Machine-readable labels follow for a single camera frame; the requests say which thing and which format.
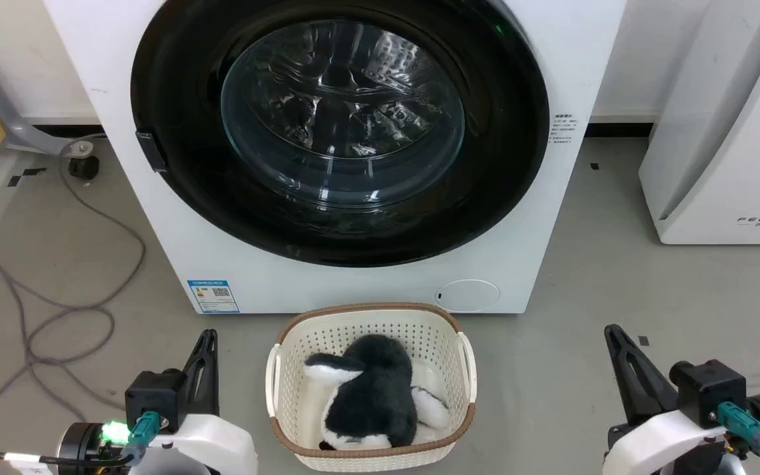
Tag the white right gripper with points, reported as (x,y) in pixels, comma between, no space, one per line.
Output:
(650,445)

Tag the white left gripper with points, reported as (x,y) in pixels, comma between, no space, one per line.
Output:
(221,448)

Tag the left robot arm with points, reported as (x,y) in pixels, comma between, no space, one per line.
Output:
(80,443)

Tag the white front-load washing machine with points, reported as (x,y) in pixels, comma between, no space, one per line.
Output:
(156,264)

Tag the round black glass washer door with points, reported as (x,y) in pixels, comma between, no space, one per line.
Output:
(175,99)

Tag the blue energy label sticker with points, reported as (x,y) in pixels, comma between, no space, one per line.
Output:
(214,297)

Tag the black and white plush toy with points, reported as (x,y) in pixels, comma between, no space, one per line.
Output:
(373,389)

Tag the cream perforated laundry basket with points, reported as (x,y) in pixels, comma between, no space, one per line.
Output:
(367,323)

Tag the round white filter cover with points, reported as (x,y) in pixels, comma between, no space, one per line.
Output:
(469,295)

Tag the white air purifier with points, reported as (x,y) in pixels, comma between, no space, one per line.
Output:
(736,165)

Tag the black caster wheel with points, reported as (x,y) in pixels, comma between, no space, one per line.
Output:
(84,167)

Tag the grey chair base leg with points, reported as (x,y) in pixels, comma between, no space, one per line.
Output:
(17,125)

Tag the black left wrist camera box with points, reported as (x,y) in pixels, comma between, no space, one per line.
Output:
(154,396)

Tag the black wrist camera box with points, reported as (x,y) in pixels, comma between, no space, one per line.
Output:
(154,396)
(710,392)

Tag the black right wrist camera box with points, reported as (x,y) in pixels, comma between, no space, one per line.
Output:
(710,392)

